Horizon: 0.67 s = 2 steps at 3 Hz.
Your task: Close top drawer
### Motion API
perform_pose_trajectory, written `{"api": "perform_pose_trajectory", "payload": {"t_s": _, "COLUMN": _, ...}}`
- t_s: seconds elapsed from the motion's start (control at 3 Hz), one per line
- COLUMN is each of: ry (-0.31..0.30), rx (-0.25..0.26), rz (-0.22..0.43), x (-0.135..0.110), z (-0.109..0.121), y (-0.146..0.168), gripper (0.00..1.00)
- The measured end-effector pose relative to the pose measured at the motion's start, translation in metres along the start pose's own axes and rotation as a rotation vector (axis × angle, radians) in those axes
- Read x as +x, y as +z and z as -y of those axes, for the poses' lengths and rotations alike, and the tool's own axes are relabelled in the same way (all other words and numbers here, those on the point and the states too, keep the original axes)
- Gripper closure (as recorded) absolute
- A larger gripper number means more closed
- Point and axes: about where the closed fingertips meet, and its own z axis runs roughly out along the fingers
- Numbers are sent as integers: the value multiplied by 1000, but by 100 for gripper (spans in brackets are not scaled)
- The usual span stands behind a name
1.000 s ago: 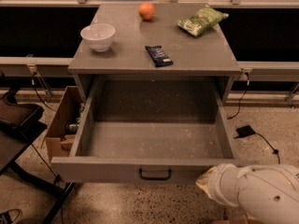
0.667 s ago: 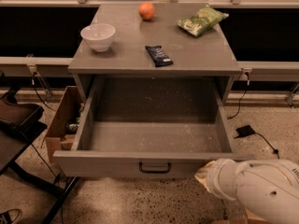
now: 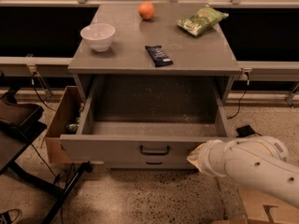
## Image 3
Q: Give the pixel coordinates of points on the open cardboard box left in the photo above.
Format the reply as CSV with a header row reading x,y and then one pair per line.
x,y
66,113

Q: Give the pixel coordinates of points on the cardboard box bottom right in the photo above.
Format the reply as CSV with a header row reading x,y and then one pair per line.
x,y
261,208

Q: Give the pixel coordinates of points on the green can in box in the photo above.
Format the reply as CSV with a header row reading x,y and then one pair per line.
x,y
71,127

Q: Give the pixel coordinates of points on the black chair with stand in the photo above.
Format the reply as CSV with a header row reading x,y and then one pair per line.
x,y
20,127

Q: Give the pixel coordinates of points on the grey drawer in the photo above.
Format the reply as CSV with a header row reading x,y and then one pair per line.
x,y
148,165
147,118

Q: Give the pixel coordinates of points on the tan covered gripper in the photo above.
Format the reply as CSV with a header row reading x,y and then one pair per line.
x,y
207,157

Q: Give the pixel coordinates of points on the dark blue snack bar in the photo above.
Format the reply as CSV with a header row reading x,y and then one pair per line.
x,y
159,57

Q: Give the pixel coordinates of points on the black sneaker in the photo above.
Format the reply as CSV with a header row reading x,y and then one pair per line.
x,y
12,216

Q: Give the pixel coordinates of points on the grey bottom drawer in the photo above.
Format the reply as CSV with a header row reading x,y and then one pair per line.
x,y
148,165

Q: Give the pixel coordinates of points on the orange fruit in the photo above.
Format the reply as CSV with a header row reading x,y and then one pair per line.
x,y
146,10

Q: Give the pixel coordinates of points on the black power adapter with cable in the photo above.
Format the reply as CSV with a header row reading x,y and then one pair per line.
x,y
246,131

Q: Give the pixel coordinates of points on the grey top drawer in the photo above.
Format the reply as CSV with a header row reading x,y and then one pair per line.
x,y
147,118

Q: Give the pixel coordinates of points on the white ceramic bowl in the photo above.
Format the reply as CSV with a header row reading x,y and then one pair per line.
x,y
98,36

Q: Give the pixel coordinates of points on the grey drawer cabinet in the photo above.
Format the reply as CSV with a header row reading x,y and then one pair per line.
x,y
206,56

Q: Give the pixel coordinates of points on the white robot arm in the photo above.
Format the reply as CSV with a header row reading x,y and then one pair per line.
x,y
259,162

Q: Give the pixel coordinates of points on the green chip bag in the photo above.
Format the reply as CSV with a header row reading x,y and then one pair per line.
x,y
203,20

